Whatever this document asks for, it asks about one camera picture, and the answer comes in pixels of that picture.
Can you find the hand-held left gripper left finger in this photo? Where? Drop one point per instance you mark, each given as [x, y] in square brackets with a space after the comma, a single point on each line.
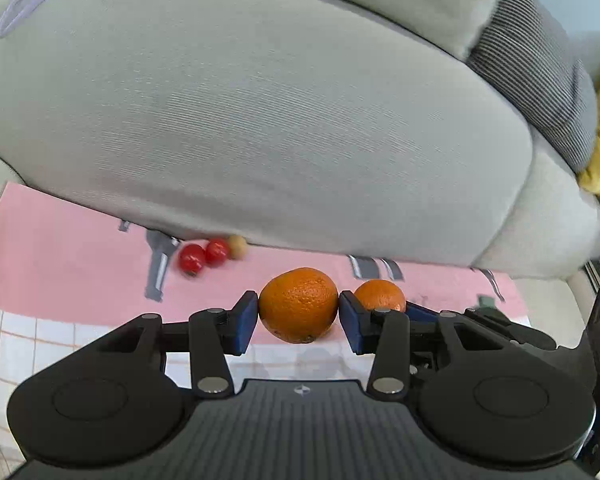
[245, 322]

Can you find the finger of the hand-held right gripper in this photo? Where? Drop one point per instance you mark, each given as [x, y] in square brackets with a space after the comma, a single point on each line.
[510, 329]

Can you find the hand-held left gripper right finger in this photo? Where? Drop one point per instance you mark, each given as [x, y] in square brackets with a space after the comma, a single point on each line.
[352, 325]

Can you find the orange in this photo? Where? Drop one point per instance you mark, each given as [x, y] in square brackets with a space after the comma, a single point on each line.
[380, 295]
[297, 305]

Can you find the red cherry tomato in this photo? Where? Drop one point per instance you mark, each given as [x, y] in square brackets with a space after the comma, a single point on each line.
[217, 251]
[192, 258]

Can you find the small brown kiwi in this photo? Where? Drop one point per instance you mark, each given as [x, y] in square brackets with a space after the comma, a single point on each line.
[238, 246]

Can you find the pink checked printed cloth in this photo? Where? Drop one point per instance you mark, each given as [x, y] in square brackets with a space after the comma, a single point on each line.
[80, 260]

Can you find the beige fabric sofa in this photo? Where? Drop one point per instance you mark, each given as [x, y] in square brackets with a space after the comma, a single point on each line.
[280, 135]

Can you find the houndstooth cushion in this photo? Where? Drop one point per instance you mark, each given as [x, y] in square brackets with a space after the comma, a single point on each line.
[540, 70]

